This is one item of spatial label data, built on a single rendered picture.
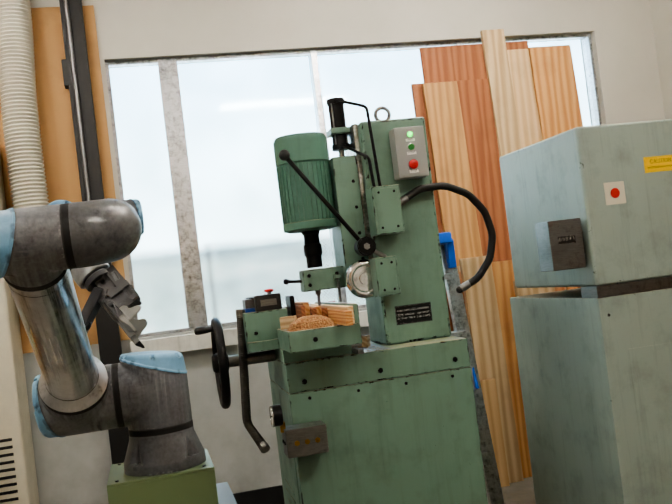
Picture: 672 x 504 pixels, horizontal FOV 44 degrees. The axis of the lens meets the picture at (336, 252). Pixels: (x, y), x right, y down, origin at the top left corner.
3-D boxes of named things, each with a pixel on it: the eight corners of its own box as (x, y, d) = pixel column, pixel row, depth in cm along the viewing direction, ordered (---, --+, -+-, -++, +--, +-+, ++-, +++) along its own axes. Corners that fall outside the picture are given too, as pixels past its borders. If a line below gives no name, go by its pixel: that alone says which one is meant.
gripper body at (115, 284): (140, 296, 206) (110, 260, 208) (111, 317, 203) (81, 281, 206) (144, 305, 213) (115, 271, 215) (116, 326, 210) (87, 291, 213)
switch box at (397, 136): (394, 180, 269) (388, 131, 270) (423, 177, 271) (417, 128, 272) (399, 178, 263) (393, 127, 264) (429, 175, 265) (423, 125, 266)
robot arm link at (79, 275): (66, 269, 206) (74, 282, 215) (78, 283, 205) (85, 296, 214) (96, 247, 209) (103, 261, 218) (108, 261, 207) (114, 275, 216)
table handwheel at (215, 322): (219, 396, 247) (217, 419, 273) (286, 386, 251) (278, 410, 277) (207, 305, 258) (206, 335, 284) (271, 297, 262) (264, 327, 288)
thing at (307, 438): (283, 453, 247) (280, 426, 247) (324, 447, 249) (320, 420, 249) (287, 459, 238) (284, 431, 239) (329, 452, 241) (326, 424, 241)
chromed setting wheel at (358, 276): (347, 300, 264) (342, 261, 264) (384, 295, 267) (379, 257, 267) (349, 300, 261) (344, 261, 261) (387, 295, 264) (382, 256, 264)
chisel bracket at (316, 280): (301, 296, 276) (298, 271, 276) (342, 291, 279) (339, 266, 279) (305, 296, 269) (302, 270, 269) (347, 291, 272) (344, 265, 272)
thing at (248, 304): (242, 312, 269) (240, 295, 269) (276, 307, 272) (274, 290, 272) (246, 313, 256) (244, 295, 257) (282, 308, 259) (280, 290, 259)
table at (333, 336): (237, 345, 292) (235, 328, 293) (322, 333, 299) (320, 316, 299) (257, 358, 233) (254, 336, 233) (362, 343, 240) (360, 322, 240)
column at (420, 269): (369, 341, 288) (344, 134, 290) (431, 333, 293) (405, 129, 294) (387, 345, 266) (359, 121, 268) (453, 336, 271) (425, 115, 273)
